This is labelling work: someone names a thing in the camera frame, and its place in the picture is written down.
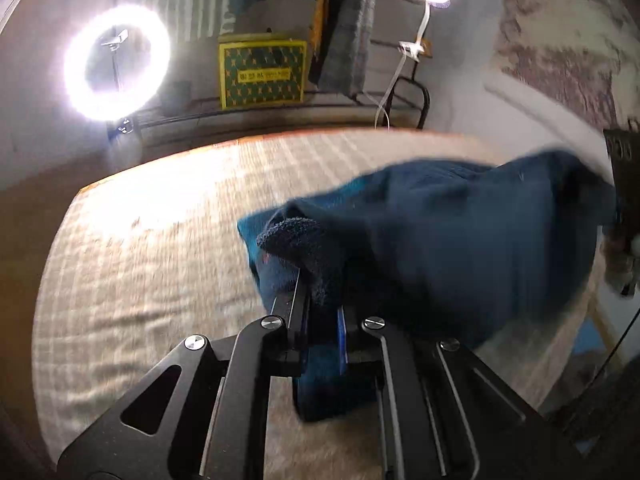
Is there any grey plaid hanging coat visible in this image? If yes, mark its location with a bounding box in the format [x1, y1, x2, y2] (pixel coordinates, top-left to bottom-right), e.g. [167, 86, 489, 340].
[309, 0, 376, 93]

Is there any ring light tripod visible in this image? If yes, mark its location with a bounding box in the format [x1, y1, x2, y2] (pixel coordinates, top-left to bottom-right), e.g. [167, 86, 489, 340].
[102, 30, 137, 136]

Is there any blue floor mat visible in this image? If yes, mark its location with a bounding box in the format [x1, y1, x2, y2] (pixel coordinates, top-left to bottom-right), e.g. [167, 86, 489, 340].
[572, 330, 608, 361]

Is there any blue plaid fleece jacket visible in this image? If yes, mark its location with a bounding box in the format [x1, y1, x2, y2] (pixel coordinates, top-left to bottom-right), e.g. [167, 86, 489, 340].
[236, 147, 618, 423]

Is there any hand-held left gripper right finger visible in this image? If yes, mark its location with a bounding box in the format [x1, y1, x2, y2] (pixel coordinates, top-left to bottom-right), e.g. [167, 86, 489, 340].
[337, 307, 583, 480]

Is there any yellow green patterned box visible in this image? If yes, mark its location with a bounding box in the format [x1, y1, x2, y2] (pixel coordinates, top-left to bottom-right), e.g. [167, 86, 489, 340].
[218, 34, 307, 110]

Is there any landscape wall tapestry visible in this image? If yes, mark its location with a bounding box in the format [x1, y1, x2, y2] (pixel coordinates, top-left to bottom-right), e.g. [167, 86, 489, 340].
[492, 0, 636, 131]

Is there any orange hanging cloth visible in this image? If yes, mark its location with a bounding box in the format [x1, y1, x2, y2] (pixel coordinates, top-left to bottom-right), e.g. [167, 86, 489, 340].
[310, 0, 328, 51]

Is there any black metal clothes rack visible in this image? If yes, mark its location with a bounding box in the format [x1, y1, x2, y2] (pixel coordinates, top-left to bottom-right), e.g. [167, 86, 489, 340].
[120, 0, 431, 133]

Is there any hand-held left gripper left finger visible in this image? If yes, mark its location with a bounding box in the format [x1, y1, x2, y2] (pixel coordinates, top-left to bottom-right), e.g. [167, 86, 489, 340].
[57, 270, 313, 480]

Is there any white lamp cable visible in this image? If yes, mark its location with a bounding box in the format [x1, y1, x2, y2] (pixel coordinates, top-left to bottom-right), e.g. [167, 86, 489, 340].
[374, 60, 408, 128]

